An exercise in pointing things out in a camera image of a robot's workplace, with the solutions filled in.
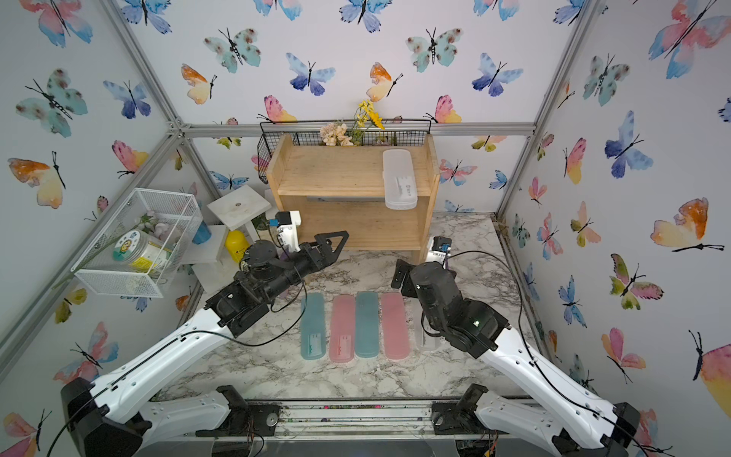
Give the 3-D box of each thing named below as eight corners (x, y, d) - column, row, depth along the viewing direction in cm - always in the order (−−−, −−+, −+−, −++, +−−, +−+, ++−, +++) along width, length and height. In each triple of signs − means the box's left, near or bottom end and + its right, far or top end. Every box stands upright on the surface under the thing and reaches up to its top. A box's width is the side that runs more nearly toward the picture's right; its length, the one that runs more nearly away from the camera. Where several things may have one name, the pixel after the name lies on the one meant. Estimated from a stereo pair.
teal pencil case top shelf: (302, 362, 85) (300, 359, 84) (302, 297, 99) (301, 294, 97) (327, 358, 86) (326, 355, 84) (324, 294, 100) (323, 291, 98)
